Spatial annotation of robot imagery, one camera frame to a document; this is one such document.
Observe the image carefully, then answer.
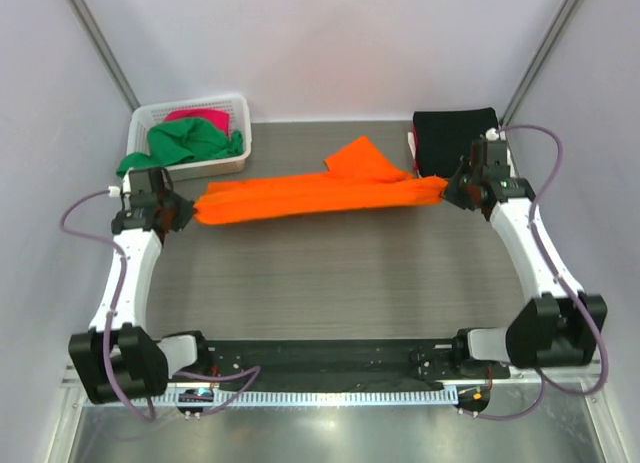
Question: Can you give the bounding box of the white plastic basket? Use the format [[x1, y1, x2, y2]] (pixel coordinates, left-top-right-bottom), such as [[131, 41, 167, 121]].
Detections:
[[126, 93, 252, 181]]

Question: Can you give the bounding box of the orange t shirt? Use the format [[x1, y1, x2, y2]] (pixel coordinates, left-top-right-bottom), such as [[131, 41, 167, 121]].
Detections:
[[195, 136, 447, 226]]

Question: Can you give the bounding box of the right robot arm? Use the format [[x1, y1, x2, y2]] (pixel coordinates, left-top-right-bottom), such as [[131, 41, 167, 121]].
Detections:
[[443, 129, 607, 379]]

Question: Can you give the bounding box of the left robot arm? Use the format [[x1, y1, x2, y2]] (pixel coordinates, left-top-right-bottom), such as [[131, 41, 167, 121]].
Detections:
[[68, 166, 213, 404]]

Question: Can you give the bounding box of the folded white t shirt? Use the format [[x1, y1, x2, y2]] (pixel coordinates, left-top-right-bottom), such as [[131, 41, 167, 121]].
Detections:
[[407, 129, 513, 165]]

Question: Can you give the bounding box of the folded black t shirt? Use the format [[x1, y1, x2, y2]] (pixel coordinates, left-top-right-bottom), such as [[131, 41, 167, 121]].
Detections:
[[412, 107, 498, 178]]

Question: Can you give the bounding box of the folded pink t shirt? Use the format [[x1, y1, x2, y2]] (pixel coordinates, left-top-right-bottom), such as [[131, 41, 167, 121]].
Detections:
[[407, 132, 420, 176]]

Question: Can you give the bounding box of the green t shirt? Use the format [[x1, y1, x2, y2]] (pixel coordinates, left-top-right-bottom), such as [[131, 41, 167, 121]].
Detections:
[[116, 117, 244, 178]]

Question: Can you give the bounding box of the pink t shirt in basket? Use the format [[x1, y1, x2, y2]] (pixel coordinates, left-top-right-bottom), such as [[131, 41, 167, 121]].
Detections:
[[164, 108, 230, 135]]

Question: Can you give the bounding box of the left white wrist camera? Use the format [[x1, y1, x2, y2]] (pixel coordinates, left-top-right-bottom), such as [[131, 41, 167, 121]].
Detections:
[[107, 185, 131, 198]]

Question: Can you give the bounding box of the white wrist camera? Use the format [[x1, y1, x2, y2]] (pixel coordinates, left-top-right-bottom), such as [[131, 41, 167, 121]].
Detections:
[[485, 128, 501, 141], [107, 185, 131, 198]]

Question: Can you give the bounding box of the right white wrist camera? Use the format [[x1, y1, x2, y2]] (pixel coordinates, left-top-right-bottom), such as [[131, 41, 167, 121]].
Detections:
[[485, 128, 501, 141]]

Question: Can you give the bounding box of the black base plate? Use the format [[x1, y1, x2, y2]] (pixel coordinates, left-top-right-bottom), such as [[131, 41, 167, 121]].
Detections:
[[184, 339, 510, 393]]

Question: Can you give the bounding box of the left aluminium frame post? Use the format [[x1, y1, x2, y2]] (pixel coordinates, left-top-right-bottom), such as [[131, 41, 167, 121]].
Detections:
[[67, 0, 140, 111]]

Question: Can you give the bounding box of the aluminium frame post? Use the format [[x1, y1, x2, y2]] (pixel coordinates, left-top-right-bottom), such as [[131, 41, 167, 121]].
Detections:
[[499, 0, 584, 125], [67, 0, 140, 111]]

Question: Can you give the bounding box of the white slotted cable duct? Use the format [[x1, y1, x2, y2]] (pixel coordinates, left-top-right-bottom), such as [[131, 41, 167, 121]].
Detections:
[[152, 386, 459, 408]]

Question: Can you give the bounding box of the aluminium front rail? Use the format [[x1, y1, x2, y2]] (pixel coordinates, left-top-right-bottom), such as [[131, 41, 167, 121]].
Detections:
[[60, 360, 601, 391]]

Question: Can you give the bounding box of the right aluminium frame post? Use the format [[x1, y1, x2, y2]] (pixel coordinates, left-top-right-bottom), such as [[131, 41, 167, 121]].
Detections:
[[499, 0, 584, 125]]

